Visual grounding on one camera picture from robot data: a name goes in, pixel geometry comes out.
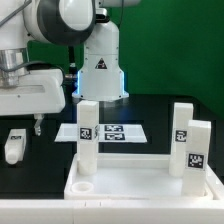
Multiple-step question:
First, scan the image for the white desk top tray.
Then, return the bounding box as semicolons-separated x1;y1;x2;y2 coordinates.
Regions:
63;153;214;201

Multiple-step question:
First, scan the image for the white marker base plate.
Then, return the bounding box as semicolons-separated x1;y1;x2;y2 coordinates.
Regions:
55;123;147;143

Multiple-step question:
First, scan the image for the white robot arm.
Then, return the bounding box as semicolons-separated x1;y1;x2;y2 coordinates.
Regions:
0;0;141;133

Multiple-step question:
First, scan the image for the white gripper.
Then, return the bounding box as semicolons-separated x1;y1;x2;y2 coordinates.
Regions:
0;69;65;136

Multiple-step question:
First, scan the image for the white L-shaped obstacle fence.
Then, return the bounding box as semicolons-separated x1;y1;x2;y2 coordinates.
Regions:
0;170;224;224

